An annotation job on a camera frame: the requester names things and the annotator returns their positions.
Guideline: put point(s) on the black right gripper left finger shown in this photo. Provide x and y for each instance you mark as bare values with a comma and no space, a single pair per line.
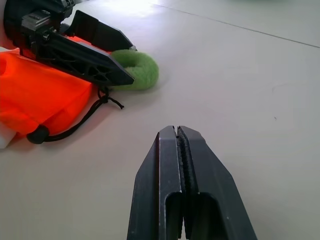
150,190

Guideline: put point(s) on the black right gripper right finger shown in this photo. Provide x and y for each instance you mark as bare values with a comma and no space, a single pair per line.
215,195

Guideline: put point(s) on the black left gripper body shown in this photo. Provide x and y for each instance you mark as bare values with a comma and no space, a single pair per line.
32,27

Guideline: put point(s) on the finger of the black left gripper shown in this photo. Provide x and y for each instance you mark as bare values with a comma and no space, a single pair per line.
100,31
82,62

